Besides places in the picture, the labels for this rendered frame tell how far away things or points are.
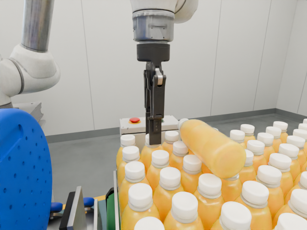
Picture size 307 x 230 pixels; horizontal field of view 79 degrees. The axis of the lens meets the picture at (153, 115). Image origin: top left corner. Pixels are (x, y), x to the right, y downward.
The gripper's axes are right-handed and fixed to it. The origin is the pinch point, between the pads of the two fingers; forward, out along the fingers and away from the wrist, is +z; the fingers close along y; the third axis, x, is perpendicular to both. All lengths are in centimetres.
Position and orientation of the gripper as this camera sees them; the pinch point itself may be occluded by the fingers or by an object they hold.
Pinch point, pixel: (153, 128)
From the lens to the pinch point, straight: 47.5
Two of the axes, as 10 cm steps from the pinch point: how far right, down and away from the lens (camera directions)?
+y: 2.2, 2.9, -9.3
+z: 0.0, 9.5, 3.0
